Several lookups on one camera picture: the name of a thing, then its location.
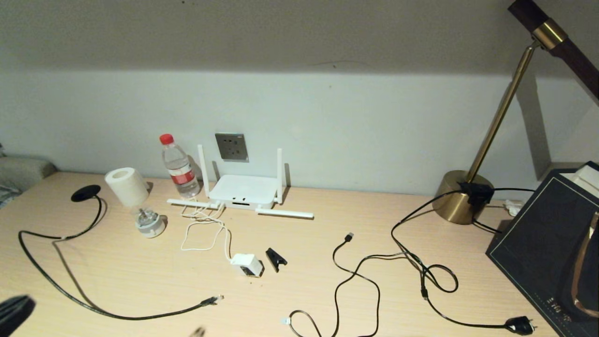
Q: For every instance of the clear water bottle red cap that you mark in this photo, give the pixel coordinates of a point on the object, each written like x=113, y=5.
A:
x=180, y=171

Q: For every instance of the patterned grey fabric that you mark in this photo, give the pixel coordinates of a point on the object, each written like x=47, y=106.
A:
x=5, y=195

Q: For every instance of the white box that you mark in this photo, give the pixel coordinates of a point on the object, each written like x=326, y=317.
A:
x=585, y=180

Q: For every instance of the white router with antennas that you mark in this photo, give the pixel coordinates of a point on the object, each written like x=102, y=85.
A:
x=243, y=189

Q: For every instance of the grey wall power socket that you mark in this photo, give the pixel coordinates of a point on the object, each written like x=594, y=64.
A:
x=231, y=147

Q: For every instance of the brass desk lamp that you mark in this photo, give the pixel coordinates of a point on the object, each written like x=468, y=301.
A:
x=449, y=206

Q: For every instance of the white toilet paper roll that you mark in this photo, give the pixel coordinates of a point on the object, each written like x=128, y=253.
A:
x=126, y=187

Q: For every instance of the grey cushion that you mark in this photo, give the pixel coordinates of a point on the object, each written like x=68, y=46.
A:
x=23, y=173

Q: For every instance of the dark gift bag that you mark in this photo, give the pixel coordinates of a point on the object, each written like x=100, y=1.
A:
x=538, y=234

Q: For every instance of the small black clip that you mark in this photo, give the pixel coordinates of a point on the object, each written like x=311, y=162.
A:
x=275, y=258

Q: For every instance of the white power adapter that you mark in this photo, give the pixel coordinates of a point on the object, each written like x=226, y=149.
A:
x=245, y=263

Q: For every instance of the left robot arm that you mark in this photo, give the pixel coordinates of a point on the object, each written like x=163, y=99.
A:
x=14, y=313

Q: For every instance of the black round desk grommet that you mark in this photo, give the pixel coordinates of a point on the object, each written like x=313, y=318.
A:
x=85, y=193

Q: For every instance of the small round white clear gadget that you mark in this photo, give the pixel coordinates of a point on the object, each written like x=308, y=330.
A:
x=149, y=224

